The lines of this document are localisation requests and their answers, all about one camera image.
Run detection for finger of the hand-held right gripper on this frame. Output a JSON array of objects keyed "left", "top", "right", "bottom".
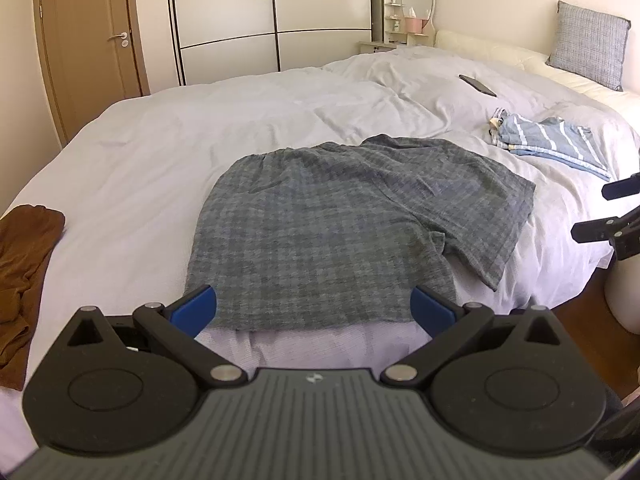
[
  {"left": 571, "top": 205, "right": 640, "bottom": 262},
  {"left": 602, "top": 172, "right": 640, "bottom": 201}
]

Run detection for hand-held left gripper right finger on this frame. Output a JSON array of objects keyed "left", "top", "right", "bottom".
[{"left": 380, "top": 284, "right": 572, "bottom": 389}]

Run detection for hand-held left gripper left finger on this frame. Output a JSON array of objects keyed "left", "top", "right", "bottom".
[{"left": 54, "top": 284, "right": 247, "bottom": 389}]

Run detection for grey plaid shorts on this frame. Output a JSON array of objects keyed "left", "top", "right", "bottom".
[{"left": 184, "top": 134, "right": 537, "bottom": 333}]

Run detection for white round stool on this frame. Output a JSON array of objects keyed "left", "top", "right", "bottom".
[{"left": 604, "top": 258, "right": 640, "bottom": 336}]

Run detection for blue striped folded shirt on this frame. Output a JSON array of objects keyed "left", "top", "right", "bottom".
[{"left": 487, "top": 108, "right": 613, "bottom": 182}]

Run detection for grey woven pillow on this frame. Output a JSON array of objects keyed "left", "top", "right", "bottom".
[{"left": 545, "top": 1, "right": 632, "bottom": 92}]

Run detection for bed with white duvet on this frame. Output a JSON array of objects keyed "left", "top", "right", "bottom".
[{"left": 0, "top": 45, "right": 640, "bottom": 461}]

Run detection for brown cloth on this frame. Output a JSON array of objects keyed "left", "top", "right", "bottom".
[{"left": 0, "top": 204, "right": 66, "bottom": 392}]

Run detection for black phone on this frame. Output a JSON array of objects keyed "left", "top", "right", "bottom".
[{"left": 458, "top": 74, "right": 498, "bottom": 98}]

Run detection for white vanity shelf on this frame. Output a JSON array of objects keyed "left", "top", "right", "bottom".
[{"left": 356, "top": 0, "right": 435, "bottom": 54}]

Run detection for wooden door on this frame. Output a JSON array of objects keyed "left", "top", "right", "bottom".
[{"left": 33, "top": 0, "right": 151, "bottom": 148}]

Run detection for white sliding wardrobe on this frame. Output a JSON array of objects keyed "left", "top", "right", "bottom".
[{"left": 166, "top": 0, "right": 382, "bottom": 86}]

